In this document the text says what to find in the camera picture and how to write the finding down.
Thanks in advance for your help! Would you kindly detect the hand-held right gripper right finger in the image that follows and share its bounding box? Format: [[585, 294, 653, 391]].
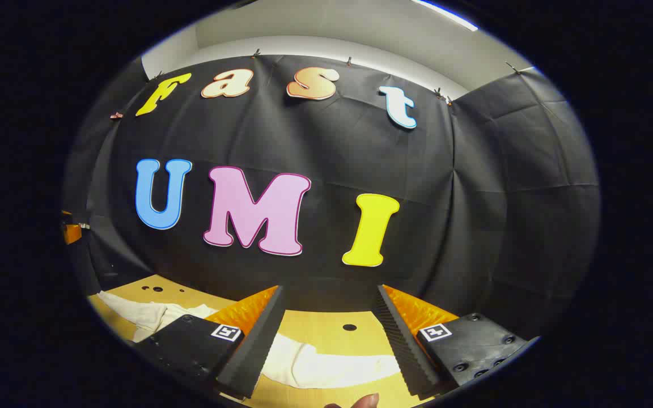
[[372, 283, 531, 398]]

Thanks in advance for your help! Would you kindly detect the white sweatshirt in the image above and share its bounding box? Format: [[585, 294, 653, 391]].
[[97, 291, 401, 390]]

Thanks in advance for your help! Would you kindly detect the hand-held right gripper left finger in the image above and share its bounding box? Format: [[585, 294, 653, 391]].
[[133, 285, 286, 400]]

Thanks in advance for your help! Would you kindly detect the black backdrop cloth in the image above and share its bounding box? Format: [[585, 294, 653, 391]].
[[61, 54, 602, 341]]

